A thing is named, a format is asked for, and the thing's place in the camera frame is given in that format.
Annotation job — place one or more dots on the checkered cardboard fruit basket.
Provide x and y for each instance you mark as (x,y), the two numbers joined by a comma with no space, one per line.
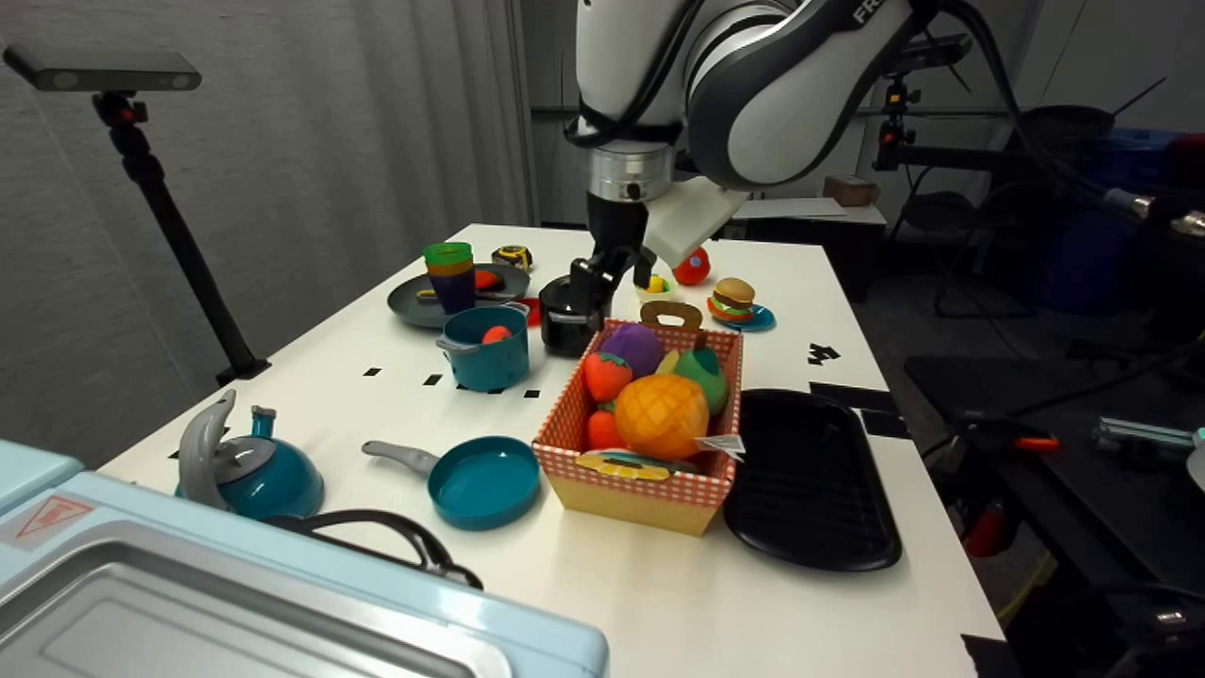
(596,472)

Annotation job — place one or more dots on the blue toy pot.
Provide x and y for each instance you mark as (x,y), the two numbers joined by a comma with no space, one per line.
(483,365)

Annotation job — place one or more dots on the purple toy eggplant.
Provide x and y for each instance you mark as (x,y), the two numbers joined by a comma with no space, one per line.
(636,347)

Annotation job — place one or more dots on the black rectangular tray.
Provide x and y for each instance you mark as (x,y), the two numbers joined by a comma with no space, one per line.
(808,487)

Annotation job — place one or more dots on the blue toy kettle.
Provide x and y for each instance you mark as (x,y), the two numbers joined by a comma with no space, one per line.
(252,475)

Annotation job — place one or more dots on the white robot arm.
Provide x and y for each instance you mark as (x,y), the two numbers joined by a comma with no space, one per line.
(687,106)

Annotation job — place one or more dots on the light blue appliance box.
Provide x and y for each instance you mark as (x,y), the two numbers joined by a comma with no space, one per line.
(115,583)

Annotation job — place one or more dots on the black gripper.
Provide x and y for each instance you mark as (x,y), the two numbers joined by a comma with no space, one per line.
(618,234)

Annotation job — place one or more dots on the blue toy frying pan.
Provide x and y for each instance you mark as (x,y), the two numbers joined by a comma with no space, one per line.
(481,485)

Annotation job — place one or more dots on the stacked coloured toy cups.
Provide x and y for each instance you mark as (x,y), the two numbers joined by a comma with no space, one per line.
(451,269)

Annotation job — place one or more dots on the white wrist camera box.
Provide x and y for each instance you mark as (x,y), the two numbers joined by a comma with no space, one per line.
(687,217)

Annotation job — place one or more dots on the black toy pot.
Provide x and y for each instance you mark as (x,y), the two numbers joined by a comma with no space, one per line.
(566,329)

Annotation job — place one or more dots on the red toy strawberry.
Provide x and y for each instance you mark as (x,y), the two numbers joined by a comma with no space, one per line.
(604,373)

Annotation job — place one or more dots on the red toy tomato in pot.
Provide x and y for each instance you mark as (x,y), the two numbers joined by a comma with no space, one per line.
(497,333)

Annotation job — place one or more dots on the black office chair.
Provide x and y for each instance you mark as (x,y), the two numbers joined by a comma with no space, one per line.
(1093,212)

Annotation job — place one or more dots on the orange toy pineapple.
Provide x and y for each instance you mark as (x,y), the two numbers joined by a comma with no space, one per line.
(660,417)

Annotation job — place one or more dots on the dark transparent pot lid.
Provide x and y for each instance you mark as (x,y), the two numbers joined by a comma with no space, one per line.
(584,289)

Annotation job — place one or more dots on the right camera on stand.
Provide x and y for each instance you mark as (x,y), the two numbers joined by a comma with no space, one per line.
(895,138)

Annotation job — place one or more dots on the red toy apple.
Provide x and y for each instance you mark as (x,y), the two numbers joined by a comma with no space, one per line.
(693,269)

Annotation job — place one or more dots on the toy hamburger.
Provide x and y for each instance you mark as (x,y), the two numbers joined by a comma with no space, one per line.
(733,303)

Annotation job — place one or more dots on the left camera on tripod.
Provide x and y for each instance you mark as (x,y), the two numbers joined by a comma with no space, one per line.
(115,79)

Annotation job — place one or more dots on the green toy pear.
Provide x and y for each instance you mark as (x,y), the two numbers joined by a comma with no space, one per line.
(703,365)

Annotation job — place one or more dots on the grey round plate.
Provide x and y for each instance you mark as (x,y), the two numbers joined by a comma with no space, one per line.
(494,283)

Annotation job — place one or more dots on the small bowl with yellow toy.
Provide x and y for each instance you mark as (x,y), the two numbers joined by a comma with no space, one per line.
(655,289)

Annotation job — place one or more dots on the yellow black toy item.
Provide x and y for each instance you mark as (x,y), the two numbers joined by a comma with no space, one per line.
(512,256)

